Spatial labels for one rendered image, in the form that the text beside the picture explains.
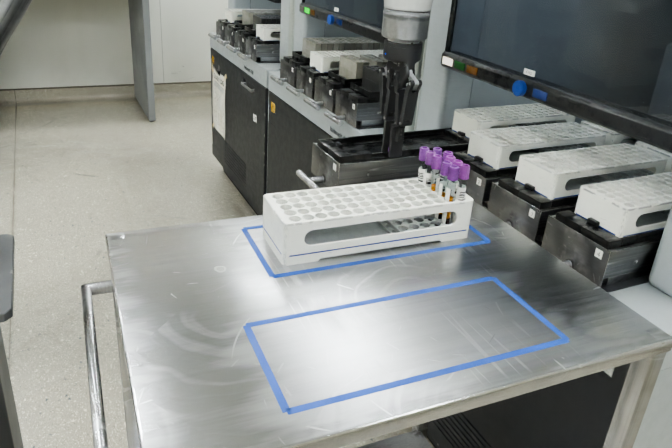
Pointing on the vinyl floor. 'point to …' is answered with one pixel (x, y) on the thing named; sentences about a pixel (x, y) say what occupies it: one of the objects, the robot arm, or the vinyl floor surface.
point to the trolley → (349, 337)
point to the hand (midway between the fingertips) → (392, 138)
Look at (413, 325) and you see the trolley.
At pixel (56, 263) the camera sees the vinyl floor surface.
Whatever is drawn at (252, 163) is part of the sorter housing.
